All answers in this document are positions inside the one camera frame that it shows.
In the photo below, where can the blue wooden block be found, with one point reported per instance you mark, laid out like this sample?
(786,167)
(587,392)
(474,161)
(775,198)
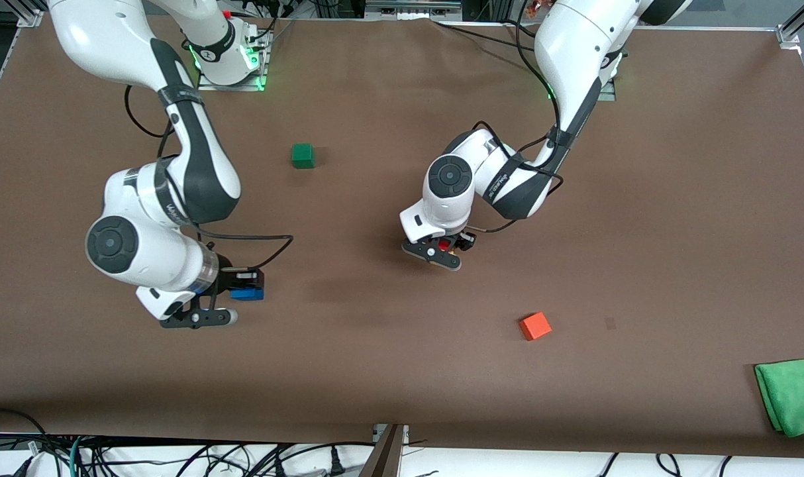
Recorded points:
(246,294)

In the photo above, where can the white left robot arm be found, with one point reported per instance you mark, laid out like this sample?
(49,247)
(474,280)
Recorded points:
(574,53)

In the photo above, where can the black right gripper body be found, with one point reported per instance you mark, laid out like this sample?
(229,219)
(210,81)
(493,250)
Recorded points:
(228,279)

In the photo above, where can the aluminium table frame profile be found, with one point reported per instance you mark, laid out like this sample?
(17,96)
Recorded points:
(383,454)

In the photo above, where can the green wooden block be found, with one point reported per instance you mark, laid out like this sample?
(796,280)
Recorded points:
(302,156)

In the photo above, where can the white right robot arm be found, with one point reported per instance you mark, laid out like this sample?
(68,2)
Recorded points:
(197,165)

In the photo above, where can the grey rack device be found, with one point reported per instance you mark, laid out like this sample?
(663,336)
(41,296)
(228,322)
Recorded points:
(412,8)

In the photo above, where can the green folded cloth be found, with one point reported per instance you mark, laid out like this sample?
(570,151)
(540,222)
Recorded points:
(796,397)

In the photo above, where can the black power plug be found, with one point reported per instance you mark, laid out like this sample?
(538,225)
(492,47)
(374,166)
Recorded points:
(336,462)

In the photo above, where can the orange wooden block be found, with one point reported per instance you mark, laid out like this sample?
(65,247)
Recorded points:
(536,326)

